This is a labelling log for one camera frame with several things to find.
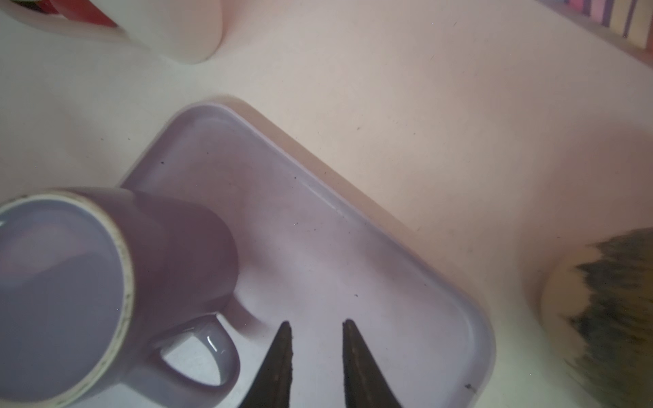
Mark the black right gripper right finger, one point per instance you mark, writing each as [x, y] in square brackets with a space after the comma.
[365, 385]

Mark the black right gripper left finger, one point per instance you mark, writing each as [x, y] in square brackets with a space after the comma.
[272, 384]

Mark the lavender mug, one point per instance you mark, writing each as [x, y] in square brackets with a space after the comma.
[107, 286]

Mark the white mug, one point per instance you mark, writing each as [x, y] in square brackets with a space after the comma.
[185, 31]

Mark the red mug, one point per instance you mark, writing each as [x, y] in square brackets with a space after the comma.
[76, 10]

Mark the lavender plastic tray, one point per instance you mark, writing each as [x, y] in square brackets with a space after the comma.
[312, 254]

